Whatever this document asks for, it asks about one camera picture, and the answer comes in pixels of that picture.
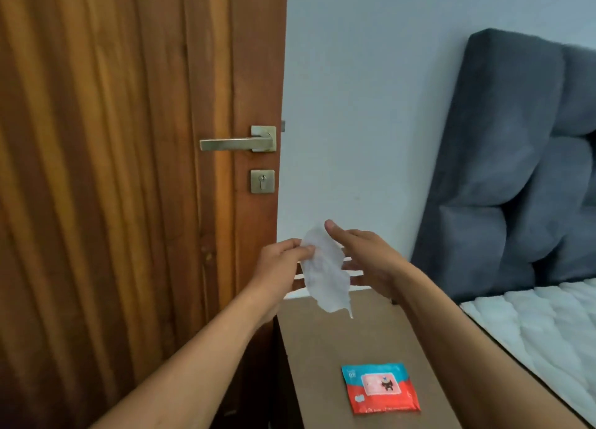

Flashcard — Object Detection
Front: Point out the person's left hand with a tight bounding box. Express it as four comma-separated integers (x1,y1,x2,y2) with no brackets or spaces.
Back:
250,239,316,327

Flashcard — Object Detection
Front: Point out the person's right hand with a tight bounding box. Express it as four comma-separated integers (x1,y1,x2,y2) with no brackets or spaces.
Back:
324,219,415,305

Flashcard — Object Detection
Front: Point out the white wet wipe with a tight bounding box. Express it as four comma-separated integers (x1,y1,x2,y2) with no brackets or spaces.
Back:
298,224,354,320

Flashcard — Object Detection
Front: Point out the person's left forearm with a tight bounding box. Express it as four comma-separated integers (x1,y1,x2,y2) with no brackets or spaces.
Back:
91,286,279,429

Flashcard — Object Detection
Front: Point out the person's right forearm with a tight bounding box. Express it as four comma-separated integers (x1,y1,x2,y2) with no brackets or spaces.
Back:
393,263,588,429

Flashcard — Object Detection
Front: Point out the brass keyhole plate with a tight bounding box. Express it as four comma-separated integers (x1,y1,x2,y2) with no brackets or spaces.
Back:
250,169,276,195

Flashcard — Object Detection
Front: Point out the brown wooden nightstand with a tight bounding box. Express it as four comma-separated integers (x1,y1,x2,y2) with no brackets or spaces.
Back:
272,288,464,429

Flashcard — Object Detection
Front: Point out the red and blue wipes packet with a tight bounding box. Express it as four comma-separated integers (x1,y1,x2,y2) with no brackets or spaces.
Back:
341,363,422,416

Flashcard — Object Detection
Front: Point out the grey upholstered headboard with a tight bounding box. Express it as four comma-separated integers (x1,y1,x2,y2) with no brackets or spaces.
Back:
410,28,596,305

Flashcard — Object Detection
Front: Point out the brown wooden door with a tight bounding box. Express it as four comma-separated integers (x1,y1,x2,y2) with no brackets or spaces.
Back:
0,0,289,429

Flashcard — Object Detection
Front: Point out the white quilted mattress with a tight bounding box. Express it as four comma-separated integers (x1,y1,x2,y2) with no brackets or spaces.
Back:
458,277,596,429

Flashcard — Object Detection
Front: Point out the brass door handle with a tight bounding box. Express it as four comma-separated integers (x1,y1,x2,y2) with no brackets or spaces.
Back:
199,125,278,154

